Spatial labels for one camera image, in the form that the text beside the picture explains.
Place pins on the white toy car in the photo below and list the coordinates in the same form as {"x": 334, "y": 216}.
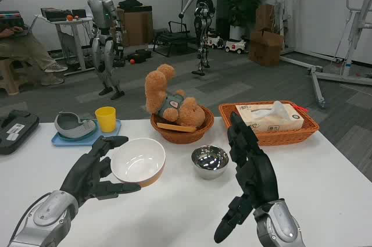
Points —
{"x": 215, "y": 40}
{"x": 236, "y": 45}

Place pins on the stacked brown cardboard boxes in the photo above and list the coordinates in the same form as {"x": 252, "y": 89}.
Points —
{"x": 266, "y": 37}

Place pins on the shiny steel bowl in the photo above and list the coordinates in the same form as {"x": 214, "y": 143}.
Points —
{"x": 210, "y": 161}

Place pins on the light blue plastic tray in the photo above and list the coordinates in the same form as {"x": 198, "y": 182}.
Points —
{"x": 87, "y": 139}

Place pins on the large brown cardboard box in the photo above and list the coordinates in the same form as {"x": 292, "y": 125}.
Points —
{"x": 138, "y": 24}

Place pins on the grey laptop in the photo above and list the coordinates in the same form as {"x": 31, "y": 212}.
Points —
{"x": 24, "y": 29}

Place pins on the rectangular orange wicker basket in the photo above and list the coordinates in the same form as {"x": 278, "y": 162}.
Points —
{"x": 276, "y": 133}

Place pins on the black and silver humanoid robot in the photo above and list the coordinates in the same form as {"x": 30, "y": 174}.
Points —
{"x": 202, "y": 11}

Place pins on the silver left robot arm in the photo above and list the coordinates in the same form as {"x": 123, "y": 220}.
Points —
{"x": 40, "y": 221}

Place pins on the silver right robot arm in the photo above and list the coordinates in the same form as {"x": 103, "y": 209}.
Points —
{"x": 277, "y": 225}

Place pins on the white standing desk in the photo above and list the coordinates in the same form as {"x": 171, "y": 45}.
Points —
{"x": 74, "y": 37}

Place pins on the yellow plastic cup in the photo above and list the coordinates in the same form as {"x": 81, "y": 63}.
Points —
{"x": 106, "y": 119}

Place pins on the beige plastic stool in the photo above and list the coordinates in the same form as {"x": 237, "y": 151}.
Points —
{"x": 10, "y": 77}

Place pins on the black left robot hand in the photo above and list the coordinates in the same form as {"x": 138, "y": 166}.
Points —
{"x": 84, "y": 171}

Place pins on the white metal stand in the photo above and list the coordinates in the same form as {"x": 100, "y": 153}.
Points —
{"x": 283, "y": 5}

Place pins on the round brown wicker basket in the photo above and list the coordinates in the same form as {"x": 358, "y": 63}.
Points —
{"x": 183, "y": 133}

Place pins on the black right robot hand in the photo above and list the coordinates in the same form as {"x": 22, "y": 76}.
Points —
{"x": 255, "y": 171}

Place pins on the brown teddy bear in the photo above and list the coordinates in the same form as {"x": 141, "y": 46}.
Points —
{"x": 170, "y": 96}

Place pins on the black plastic case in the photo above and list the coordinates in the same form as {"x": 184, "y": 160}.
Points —
{"x": 14, "y": 130}

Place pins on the white and orange plastic bowl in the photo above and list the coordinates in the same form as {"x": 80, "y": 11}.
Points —
{"x": 138, "y": 162}

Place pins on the white metal gantry frame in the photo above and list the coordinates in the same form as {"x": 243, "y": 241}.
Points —
{"x": 343, "y": 46}

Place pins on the black folding bench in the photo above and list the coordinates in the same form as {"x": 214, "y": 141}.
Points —
{"x": 174, "y": 39}

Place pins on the beige tissue box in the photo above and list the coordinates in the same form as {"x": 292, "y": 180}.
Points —
{"x": 270, "y": 116}

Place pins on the seated person in khaki trousers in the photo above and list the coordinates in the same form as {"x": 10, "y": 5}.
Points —
{"x": 23, "y": 46}

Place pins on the flat wooden board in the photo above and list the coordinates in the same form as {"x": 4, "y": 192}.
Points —
{"x": 175, "y": 127}

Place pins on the black equipment box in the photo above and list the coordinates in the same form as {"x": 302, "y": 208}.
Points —
{"x": 141, "y": 55}

